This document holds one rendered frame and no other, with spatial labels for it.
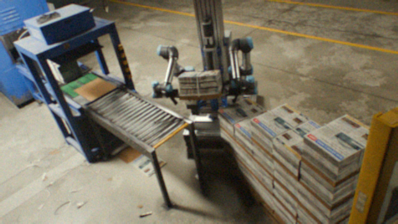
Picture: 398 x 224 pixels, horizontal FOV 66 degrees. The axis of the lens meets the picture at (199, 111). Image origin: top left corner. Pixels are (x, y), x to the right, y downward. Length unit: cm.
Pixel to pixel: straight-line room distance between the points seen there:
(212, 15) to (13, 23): 354
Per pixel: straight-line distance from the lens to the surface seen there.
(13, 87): 606
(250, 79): 292
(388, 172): 151
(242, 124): 288
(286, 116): 260
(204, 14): 333
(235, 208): 328
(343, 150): 200
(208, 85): 282
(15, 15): 585
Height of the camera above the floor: 263
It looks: 35 degrees down
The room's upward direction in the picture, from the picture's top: 10 degrees counter-clockwise
